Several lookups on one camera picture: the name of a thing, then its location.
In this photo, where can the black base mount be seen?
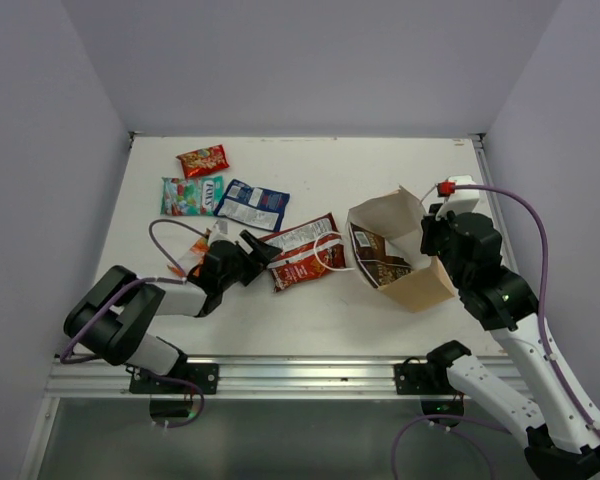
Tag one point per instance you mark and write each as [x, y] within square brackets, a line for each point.
[177, 399]
[428, 382]

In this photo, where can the teal Fox's candy bag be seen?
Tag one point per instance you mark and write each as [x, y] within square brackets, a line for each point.
[191, 196]

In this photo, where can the orange snack packet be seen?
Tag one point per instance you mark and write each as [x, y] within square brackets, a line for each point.
[192, 258]

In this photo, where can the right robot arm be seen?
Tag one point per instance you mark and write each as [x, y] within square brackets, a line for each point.
[557, 426]

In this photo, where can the aluminium front rail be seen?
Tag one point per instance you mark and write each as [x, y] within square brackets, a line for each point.
[240, 377]

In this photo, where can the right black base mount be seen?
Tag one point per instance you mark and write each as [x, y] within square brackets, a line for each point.
[428, 382]

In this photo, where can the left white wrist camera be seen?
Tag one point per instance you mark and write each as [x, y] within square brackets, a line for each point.
[218, 232]

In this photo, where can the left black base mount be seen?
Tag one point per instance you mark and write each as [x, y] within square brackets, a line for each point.
[177, 399]

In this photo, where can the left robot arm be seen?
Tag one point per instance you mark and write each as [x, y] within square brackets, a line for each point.
[112, 320]

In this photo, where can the brown paper bag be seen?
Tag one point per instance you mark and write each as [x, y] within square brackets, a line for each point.
[397, 217]

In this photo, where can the small red snack packet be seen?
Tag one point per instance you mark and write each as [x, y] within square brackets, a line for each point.
[203, 162]

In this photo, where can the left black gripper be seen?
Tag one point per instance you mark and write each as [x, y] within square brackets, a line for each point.
[262, 254]

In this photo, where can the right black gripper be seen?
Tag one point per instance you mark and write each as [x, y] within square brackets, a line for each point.
[430, 224]

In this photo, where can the red Doritos chip bag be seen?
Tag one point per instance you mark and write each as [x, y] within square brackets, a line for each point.
[309, 252]

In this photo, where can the blue snack bag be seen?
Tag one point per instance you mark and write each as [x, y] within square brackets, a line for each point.
[254, 207]

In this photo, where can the brown chip bag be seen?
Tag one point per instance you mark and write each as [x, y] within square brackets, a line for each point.
[379, 262]

